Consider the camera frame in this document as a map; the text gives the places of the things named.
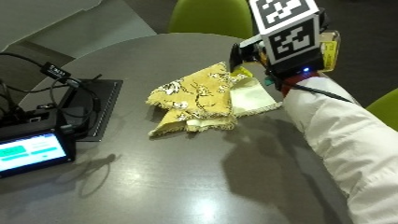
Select yellow patterned cloth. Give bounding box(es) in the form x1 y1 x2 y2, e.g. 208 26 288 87
144 61 287 138

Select white marker cube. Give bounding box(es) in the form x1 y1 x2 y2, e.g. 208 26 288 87
248 0 324 67

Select green chair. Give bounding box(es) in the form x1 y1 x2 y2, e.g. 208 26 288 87
167 0 256 40
365 88 398 132

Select red wrist band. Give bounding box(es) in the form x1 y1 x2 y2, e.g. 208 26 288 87
280 72 323 97

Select black electronics box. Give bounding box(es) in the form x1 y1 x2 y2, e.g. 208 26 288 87
0 104 65 129

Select black touchscreen device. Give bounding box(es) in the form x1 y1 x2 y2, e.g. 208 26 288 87
0 124 79 180

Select black glove cable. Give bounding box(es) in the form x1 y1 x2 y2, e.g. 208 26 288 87
266 69 355 105

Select black table cable hatch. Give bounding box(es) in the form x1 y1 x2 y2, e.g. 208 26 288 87
58 78 126 143

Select black cable with adapter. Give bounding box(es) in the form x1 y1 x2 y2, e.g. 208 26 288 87
0 51 103 138

